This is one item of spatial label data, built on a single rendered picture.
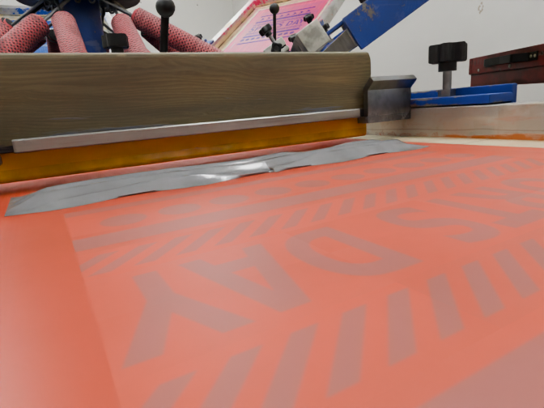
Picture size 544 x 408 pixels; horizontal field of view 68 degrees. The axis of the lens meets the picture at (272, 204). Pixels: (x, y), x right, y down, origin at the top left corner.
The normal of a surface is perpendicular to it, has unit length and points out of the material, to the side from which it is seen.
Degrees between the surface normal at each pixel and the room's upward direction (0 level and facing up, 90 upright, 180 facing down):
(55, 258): 1
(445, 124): 90
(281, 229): 1
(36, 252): 1
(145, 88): 89
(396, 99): 89
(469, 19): 90
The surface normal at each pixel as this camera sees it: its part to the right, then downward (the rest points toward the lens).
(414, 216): -0.07, -0.97
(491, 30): -0.87, 0.18
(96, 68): 0.50, 0.17
